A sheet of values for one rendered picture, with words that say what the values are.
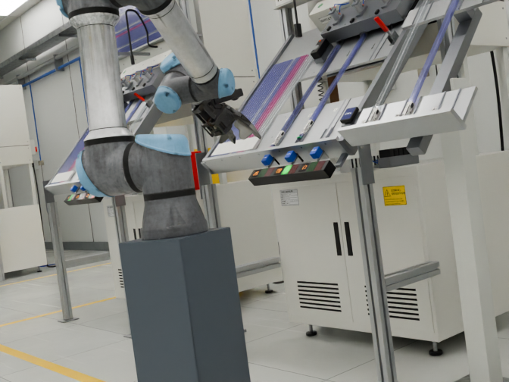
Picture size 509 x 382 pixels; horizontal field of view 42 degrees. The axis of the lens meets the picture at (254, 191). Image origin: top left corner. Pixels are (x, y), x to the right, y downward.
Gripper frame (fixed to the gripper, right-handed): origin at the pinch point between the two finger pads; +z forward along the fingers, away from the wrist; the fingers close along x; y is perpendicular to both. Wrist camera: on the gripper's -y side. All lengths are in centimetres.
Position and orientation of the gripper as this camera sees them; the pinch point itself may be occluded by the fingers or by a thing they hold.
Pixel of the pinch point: (248, 138)
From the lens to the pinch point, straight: 206.3
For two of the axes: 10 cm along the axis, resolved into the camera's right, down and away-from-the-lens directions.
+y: -4.8, 7.6, -4.5
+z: 6.1, 6.5, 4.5
